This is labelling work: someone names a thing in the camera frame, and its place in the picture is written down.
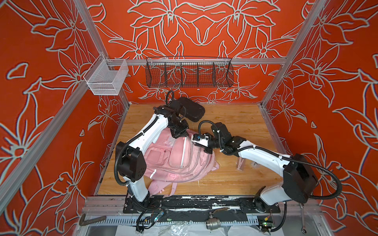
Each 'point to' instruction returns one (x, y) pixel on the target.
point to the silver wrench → (303, 229)
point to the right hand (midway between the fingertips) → (194, 141)
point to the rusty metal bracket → (82, 222)
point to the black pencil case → (194, 111)
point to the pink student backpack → (171, 159)
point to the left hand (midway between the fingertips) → (189, 132)
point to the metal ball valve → (213, 223)
